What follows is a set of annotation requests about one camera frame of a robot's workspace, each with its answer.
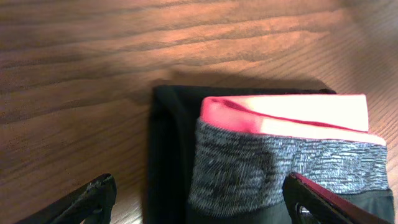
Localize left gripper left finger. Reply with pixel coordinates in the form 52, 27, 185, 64
17, 174, 117, 224

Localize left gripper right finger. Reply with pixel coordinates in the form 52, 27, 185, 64
283, 172, 389, 224

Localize black leggings red waistband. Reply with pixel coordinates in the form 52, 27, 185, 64
146, 85, 395, 223

